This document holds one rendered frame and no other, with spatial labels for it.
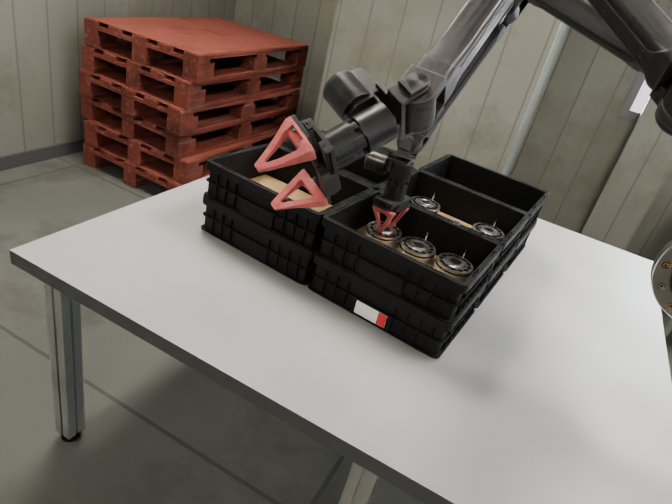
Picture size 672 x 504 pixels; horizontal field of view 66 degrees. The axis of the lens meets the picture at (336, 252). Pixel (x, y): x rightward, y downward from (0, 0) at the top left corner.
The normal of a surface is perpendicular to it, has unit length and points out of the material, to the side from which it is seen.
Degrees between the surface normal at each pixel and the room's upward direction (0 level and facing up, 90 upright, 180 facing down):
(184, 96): 90
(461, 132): 90
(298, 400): 0
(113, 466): 0
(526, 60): 90
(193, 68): 90
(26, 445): 0
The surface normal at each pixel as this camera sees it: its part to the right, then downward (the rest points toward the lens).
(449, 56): 0.03, -0.55
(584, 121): -0.44, 0.36
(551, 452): 0.21, -0.85
